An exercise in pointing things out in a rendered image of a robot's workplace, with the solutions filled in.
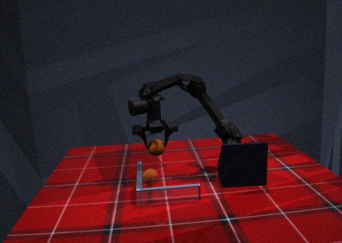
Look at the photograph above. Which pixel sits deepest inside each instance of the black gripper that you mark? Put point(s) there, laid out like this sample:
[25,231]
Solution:
[140,131]

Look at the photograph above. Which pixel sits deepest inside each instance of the grey l-shaped low wall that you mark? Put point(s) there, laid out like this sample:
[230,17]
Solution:
[139,182]

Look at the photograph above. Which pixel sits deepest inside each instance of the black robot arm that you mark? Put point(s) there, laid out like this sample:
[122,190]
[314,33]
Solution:
[146,102]

